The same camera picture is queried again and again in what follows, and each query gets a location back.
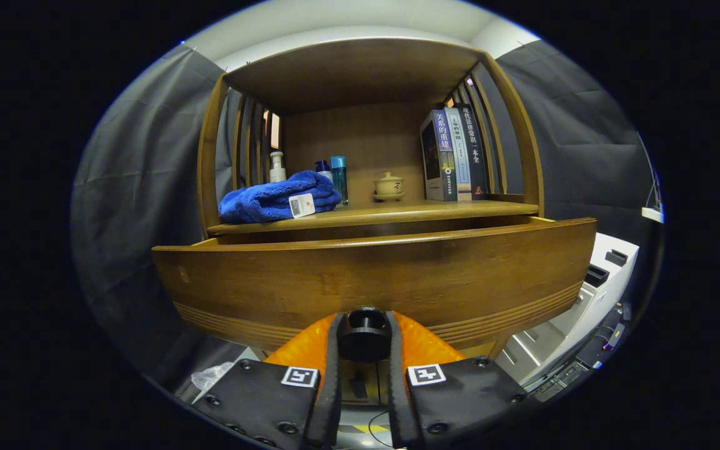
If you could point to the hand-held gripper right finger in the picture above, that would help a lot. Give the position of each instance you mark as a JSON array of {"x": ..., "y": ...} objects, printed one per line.
[{"x": 395, "y": 387}]

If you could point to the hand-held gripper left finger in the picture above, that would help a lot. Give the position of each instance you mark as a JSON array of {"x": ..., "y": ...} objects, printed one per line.
[{"x": 334, "y": 387}]

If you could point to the wooden drawer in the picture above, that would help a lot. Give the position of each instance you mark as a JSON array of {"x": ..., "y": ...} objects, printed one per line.
[{"x": 366, "y": 275}]

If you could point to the wooden cabinet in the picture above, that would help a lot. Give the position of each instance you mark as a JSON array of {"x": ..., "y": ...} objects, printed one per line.
[{"x": 354, "y": 75}]

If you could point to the clear plastic bag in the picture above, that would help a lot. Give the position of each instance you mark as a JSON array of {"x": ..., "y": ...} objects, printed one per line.
[{"x": 210, "y": 375}]

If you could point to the beige lidded teacup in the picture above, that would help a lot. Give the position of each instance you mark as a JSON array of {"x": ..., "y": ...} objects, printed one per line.
[{"x": 389, "y": 186}]

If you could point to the blue towel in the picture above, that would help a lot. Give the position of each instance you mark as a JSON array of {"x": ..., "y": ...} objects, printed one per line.
[{"x": 260, "y": 200}]

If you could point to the teal bottle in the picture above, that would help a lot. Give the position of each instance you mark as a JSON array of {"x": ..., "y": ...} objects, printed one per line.
[{"x": 339, "y": 181}]

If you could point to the black electronic device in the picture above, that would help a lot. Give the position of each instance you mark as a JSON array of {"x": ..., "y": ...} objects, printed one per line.
[{"x": 607, "y": 334}]

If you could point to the white bottle with blue cap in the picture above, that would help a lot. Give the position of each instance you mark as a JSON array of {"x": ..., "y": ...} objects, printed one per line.
[{"x": 322, "y": 167}]

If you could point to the white pump bottle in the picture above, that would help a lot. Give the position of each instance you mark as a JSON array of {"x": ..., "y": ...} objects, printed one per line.
[{"x": 277, "y": 172}]

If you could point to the light blue book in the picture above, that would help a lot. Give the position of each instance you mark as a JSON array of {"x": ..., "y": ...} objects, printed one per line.
[{"x": 460, "y": 156}]

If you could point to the white shelf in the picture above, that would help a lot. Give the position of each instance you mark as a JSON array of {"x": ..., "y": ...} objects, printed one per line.
[{"x": 652, "y": 214}]

